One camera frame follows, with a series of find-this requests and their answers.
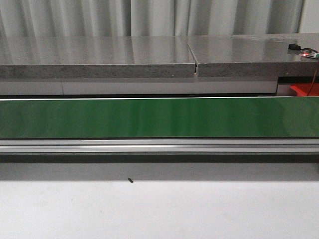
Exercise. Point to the grey stone slab left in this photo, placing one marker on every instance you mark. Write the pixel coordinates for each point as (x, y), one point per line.
(79, 57)

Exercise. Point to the grey stone slab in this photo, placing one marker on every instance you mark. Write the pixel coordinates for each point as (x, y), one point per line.
(253, 55)
(79, 57)

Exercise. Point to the grey stone slab right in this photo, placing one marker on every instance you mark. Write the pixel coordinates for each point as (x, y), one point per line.
(253, 55)

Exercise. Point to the green conveyor belt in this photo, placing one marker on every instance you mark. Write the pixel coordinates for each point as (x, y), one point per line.
(170, 117)

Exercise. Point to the red plastic tray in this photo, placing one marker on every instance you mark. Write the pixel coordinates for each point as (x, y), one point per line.
(305, 89)

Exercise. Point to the small black sensor module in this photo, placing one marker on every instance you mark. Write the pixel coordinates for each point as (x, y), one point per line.
(294, 48)

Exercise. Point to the green circuit board with LED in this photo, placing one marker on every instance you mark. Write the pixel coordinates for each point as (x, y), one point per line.
(310, 54)

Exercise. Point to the grey pleated curtain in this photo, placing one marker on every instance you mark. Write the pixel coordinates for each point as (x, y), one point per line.
(156, 17)

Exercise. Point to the aluminium conveyor frame rail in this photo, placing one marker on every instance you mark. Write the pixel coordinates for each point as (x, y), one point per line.
(161, 146)

